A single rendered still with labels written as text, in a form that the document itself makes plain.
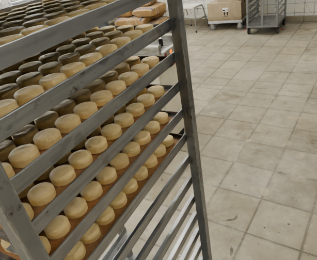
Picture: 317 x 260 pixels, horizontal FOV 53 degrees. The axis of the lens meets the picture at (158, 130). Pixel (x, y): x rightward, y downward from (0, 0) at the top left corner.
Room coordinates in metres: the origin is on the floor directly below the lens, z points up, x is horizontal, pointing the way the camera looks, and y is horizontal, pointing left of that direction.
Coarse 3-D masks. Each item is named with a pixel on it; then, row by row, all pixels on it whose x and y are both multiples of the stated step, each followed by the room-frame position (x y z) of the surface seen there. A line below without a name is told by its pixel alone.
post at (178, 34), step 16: (176, 0) 0.85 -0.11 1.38; (176, 16) 0.85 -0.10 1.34; (176, 32) 0.85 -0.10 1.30; (176, 48) 0.86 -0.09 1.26; (176, 64) 0.86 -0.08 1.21; (192, 96) 0.86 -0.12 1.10; (192, 112) 0.85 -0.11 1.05; (192, 128) 0.85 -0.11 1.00; (192, 144) 0.85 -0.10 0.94; (192, 160) 0.85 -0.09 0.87; (192, 176) 0.86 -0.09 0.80; (208, 240) 0.85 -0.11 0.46; (208, 256) 0.85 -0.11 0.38
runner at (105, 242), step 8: (184, 136) 0.85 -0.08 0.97; (176, 144) 0.81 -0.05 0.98; (176, 152) 0.80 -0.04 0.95; (168, 160) 0.76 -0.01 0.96; (160, 168) 0.71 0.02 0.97; (152, 176) 0.68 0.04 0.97; (152, 184) 0.67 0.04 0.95; (144, 192) 0.64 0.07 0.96; (136, 200) 0.61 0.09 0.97; (128, 208) 0.57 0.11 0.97; (120, 216) 0.55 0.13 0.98; (128, 216) 0.57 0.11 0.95; (120, 224) 0.54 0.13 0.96; (112, 232) 0.52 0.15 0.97; (104, 240) 0.49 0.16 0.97; (112, 240) 0.51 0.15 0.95; (96, 248) 0.47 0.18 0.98; (104, 248) 0.49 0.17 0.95; (96, 256) 0.46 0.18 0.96
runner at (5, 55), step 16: (128, 0) 0.72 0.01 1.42; (144, 0) 0.77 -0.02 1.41; (80, 16) 0.59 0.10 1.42; (96, 16) 0.62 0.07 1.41; (112, 16) 0.66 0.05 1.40; (48, 32) 0.52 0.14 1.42; (64, 32) 0.55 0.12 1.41; (80, 32) 0.58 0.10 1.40; (0, 48) 0.45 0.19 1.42; (16, 48) 0.47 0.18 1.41; (32, 48) 0.49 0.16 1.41; (0, 64) 0.44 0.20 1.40
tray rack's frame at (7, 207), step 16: (0, 176) 0.35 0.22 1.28; (0, 192) 0.34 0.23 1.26; (16, 192) 0.36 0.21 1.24; (0, 208) 0.34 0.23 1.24; (16, 208) 0.35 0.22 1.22; (16, 224) 0.34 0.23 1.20; (32, 224) 0.36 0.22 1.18; (16, 240) 0.34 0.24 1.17; (32, 240) 0.35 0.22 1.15; (32, 256) 0.34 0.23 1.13; (48, 256) 0.36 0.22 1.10
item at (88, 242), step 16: (160, 144) 0.83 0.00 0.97; (160, 160) 0.78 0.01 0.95; (144, 176) 0.70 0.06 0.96; (128, 192) 0.65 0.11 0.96; (112, 208) 0.59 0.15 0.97; (96, 224) 0.54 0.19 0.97; (112, 224) 0.55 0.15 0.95; (80, 240) 0.52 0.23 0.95; (96, 240) 0.51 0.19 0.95; (80, 256) 0.47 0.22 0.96
